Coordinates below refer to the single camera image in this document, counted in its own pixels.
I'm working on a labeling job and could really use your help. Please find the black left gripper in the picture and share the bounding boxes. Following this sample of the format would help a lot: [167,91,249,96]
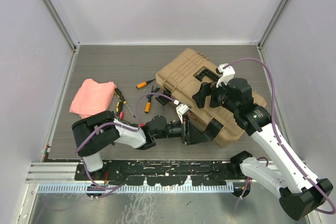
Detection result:
[154,114,207,144]

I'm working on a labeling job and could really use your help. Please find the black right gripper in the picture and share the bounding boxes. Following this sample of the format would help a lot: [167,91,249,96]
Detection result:
[192,81,237,113]

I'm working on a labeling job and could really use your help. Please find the tan plastic tool case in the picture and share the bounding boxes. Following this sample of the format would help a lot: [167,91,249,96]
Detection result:
[156,48,271,147]

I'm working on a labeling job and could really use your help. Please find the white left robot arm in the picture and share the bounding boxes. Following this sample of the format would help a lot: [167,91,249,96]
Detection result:
[71,111,209,180]

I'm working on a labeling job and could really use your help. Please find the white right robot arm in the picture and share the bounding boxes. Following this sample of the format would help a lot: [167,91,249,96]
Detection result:
[192,78,333,220]

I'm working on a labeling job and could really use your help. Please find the orange stubby screwdriver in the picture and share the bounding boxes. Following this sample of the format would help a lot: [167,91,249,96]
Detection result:
[144,94,152,113]

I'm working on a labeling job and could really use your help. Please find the orange short screwdriver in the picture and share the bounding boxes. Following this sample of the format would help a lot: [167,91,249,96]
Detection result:
[136,79,155,89]

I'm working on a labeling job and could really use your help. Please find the black red pliers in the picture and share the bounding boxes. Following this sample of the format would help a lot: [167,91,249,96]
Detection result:
[118,111,124,119]

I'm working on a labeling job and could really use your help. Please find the yellow black screwdriver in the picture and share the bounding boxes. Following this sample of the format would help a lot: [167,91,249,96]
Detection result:
[116,101,123,117]
[114,88,135,118]

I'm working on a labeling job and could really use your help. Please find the pink folded cloth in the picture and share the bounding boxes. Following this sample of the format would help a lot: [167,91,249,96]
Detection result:
[69,79,117,119]

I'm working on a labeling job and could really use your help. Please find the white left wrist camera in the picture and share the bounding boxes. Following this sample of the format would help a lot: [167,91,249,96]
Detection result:
[174,100,190,122]

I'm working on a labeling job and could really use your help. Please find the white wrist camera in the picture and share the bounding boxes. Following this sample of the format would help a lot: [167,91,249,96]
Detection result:
[216,63,235,88]
[174,100,190,122]

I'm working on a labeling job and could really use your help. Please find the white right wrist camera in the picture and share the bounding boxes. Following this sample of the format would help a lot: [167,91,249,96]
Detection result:
[216,63,235,88]

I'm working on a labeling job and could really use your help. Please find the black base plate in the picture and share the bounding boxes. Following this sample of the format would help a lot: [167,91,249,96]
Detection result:
[90,160,247,186]

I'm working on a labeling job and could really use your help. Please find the aluminium frame rail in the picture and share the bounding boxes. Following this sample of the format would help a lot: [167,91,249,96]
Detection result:
[26,162,78,184]

